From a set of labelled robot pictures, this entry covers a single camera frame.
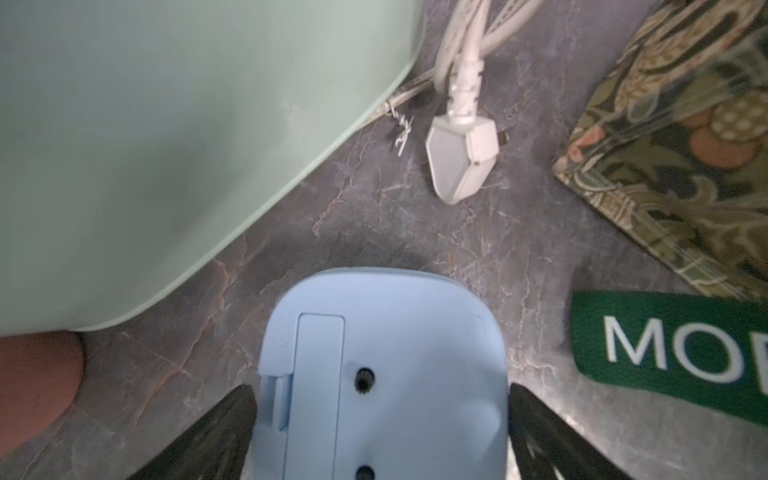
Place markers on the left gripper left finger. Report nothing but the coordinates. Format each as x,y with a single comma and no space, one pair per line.
214,447

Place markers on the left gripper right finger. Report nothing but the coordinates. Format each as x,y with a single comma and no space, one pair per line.
546,447

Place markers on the light blue clock back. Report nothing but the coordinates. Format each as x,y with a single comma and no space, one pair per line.
381,373

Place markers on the cream canvas tote bag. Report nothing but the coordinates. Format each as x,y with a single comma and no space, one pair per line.
672,149

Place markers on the pink cup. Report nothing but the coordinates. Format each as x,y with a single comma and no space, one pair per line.
40,376

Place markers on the mint green toaster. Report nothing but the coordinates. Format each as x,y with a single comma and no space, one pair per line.
139,138

